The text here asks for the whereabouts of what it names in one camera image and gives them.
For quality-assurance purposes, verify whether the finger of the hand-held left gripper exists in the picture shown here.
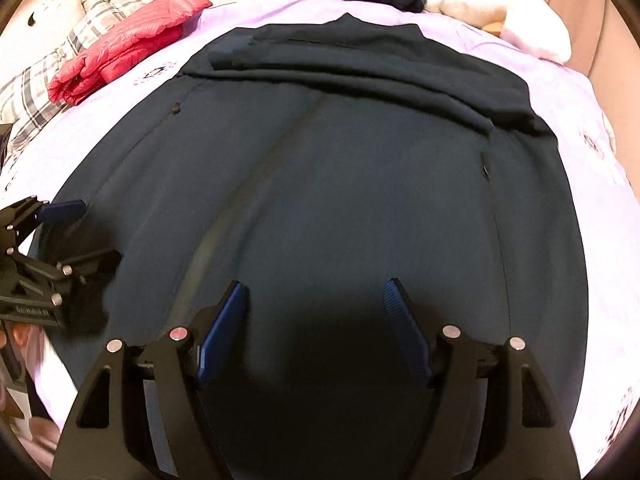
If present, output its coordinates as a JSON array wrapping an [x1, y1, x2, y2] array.
[[50, 249, 122, 306], [0, 197, 87, 256]]

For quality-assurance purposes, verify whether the navy zip jacket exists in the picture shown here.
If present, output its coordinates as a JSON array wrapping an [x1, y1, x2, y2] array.
[[30, 14, 591, 480]]

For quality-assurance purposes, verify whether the grey plaid pillow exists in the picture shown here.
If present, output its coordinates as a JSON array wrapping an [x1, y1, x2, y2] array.
[[0, 0, 211, 156]]

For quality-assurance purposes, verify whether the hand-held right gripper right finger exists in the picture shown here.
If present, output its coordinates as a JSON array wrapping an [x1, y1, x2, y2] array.
[[382, 277, 582, 480]]

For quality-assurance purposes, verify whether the white goose plush toy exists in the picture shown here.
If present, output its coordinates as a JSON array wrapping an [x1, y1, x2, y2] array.
[[425, 0, 572, 65]]

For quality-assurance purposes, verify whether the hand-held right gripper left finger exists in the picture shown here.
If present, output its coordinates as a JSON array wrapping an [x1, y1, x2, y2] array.
[[50, 280, 249, 480]]

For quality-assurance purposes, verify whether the red puffer jacket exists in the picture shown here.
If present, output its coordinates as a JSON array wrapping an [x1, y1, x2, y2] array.
[[47, 0, 213, 106]]

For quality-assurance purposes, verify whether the person's left hand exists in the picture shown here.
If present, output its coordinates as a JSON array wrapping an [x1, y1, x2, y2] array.
[[0, 324, 33, 361]]

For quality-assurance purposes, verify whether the purple floral blanket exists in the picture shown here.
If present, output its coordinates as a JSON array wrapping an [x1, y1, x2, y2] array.
[[0, 0, 631, 466]]

